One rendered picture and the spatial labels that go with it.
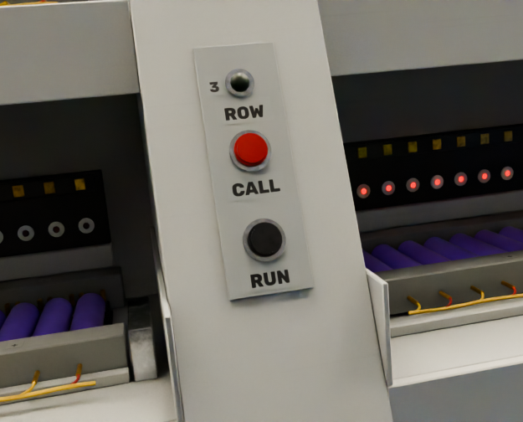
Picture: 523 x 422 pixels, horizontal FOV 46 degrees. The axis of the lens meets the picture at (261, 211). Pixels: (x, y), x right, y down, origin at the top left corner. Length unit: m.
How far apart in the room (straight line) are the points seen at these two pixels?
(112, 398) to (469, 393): 0.17
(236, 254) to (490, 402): 0.14
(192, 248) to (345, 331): 0.08
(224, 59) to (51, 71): 0.08
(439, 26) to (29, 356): 0.27
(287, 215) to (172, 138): 0.06
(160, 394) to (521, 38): 0.27
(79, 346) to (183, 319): 0.07
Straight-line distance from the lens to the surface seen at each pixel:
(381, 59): 0.35
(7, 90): 0.32
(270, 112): 0.30
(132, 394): 0.32
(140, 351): 0.32
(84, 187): 0.45
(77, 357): 0.33
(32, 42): 0.32
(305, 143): 0.30
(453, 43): 0.36
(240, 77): 0.30
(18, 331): 0.38
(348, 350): 0.29
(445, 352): 0.34
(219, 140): 0.29
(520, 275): 0.41
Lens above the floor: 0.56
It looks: 9 degrees up
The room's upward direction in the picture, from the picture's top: 9 degrees counter-clockwise
